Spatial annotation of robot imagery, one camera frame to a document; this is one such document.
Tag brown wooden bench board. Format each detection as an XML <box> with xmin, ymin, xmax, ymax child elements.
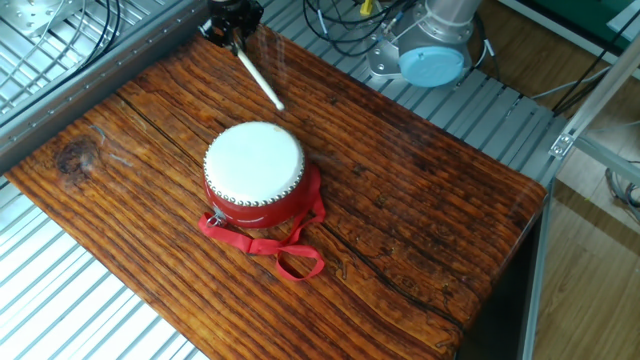
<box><xmin>4</xmin><ymin>19</ymin><xmax>549</xmax><ymax>360</ymax></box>

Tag black cables on grid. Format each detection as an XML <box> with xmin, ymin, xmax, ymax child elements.
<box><xmin>74</xmin><ymin>0</ymin><xmax>124</xmax><ymax>71</ymax></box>

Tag grey cable bundle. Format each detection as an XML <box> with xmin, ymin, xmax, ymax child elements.
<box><xmin>603</xmin><ymin>159</ymin><xmax>640</xmax><ymax>226</ymax></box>

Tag long black floor cable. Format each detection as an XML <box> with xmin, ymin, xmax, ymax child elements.
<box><xmin>549</xmin><ymin>9</ymin><xmax>640</xmax><ymax>117</ymax></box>

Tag dark green surface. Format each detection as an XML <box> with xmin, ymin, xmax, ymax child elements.
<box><xmin>529</xmin><ymin>0</ymin><xmax>640</xmax><ymax>51</ymax></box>

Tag black cable bundle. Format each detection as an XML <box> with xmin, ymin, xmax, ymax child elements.
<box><xmin>302</xmin><ymin>0</ymin><xmax>426</xmax><ymax>59</ymax></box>

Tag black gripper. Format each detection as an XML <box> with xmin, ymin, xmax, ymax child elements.
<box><xmin>199</xmin><ymin>0</ymin><xmax>265</xmax><ymax>55</ymax></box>

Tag aluminium frame crossbar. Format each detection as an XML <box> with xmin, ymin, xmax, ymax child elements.
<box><xmin>574</xmin><ymin>134</ymin><xmax>640</xmax><ymax>186</ymax></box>

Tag aluminium frame post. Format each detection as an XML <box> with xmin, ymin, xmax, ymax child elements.
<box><xmin>548</xmin><ymin>29</ymin><xmax>640</xmax><ymax>161</ymax></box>

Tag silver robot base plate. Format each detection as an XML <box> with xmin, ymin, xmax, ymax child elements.
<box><xmin>366</xmin><ymin>37</ymin><xmax>406</xmax><ymax>80</ymax></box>

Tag cream wooden drumstick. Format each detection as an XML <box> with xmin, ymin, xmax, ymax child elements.
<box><xmin>234</xmin><ymin>47</ymin><xmax>286</xmax><ymax>112</ymax></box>

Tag cable with metal connector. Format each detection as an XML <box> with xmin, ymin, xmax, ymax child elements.
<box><xmin>383</xmin><ymin>12</ymin><xmax>405</xmax><ymax>37</ymax></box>

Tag silver perforated metal plate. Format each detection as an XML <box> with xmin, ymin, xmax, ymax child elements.
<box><xmin>0</xmin><ymin>0</ymin><xmax>86</xmax><ymax>39</ymax></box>

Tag aluminium corner bracket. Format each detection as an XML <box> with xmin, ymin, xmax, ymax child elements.
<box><xmin>549</xmin><ymin>132</ymin><xmax>576</xmax><ymax>160</ymax></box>

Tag red fabric strap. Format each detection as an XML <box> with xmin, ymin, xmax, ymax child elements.
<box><xmin>197</xmin><ymin>164</ymin><xmax>327</xmax><ymax>282</ymax></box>

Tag metal wire grid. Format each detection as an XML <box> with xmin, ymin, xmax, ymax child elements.
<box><xmin>0</xmin><ymin>0</ymin><xmax>151</xmax><ymax>116</ymax></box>

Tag red drum white head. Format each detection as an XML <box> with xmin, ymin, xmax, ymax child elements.
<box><xmin>202</xmin><ymin>121</ymin><xmax>322</xmax><ymax>230</ymax></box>

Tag white floor cable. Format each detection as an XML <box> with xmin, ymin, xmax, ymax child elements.
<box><xmin>529</xmin><ymin>64</ymin><xmax>612</xmax><ymax>101</ymax></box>

